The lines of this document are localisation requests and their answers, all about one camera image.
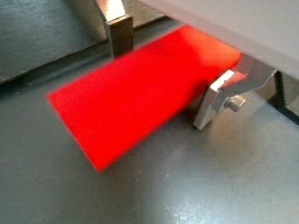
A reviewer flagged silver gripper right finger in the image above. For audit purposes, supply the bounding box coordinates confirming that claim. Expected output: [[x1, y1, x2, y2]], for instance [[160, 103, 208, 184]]
[[193, 54, 276, 130]]

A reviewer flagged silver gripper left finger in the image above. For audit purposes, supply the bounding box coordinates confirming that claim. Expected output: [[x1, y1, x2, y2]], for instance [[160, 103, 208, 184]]
[[96, 0, 133, 58]]

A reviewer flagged red cylinder peg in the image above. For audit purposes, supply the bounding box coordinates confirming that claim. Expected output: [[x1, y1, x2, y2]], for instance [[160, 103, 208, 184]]
[[48, 26, 240, 171]]

